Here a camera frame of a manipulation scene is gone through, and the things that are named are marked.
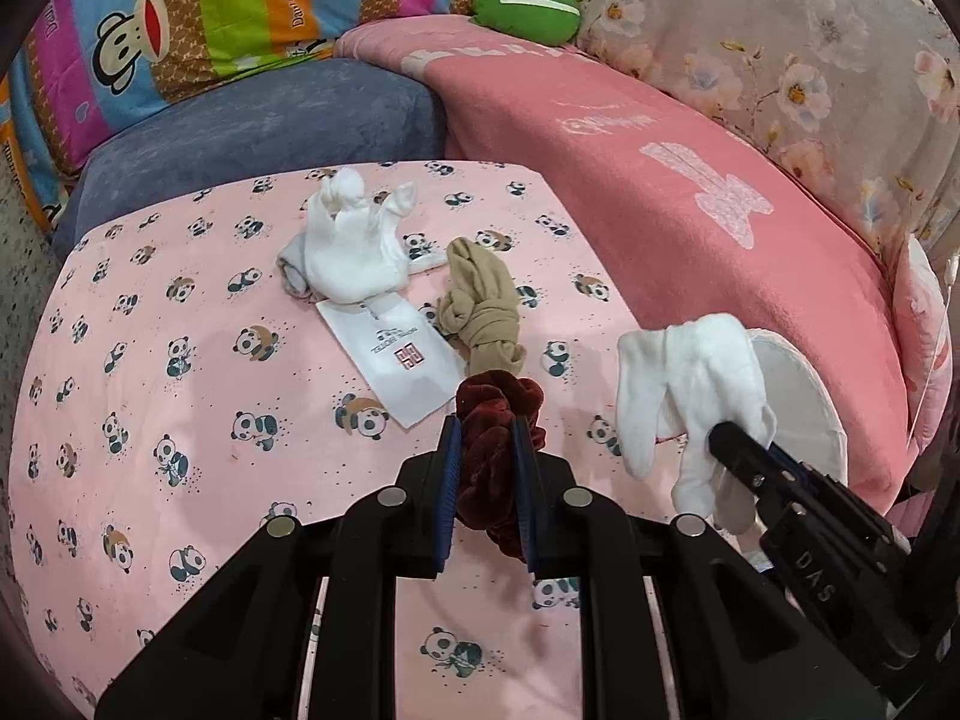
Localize blue-grey cushion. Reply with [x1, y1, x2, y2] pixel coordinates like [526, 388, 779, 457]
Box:
[51, 58, 449, 260]

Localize pink panda print tablecloth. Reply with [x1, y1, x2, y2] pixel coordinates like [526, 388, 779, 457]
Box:
[7, 157, 758, 720]

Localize floral cloth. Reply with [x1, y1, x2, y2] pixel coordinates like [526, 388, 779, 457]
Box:
[510, 0, 960, 272]

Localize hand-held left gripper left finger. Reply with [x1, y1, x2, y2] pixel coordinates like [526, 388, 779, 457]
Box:
[94, 414, 463, 720]

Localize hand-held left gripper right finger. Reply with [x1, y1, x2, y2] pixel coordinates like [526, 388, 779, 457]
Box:
[510, 416, 887, 720]

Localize white paper tag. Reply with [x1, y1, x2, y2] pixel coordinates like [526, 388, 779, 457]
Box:
[315, 294, 467, 430]

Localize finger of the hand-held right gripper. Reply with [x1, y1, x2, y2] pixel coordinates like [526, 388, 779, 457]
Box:
[707, 422, 820, 512]

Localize green cushion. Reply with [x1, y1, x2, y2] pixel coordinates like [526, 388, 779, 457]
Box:
[471, 0, 583, 47]

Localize dark red velvet scrunchie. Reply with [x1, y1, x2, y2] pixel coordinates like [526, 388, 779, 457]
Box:
[456, 370, 548, 562]

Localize colourful monkey print pillow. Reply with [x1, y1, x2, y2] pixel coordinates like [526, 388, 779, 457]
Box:
[0, 0, 512, 235]

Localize grey sock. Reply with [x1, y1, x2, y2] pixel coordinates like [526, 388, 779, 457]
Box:
[275, 236, 317, 302]

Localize pink pillow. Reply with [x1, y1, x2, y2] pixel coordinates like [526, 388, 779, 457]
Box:
[891, 234, 955, 437]

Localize beige knotted stocking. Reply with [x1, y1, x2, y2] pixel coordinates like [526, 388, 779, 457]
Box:
[436, 237, 526, 376]

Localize pink blanket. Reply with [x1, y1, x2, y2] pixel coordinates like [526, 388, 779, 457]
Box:
[334, 15, 913, 520]

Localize white sock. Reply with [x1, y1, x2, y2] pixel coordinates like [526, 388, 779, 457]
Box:
[296, 167, 447, 307]
[616, 313, 779, 515]

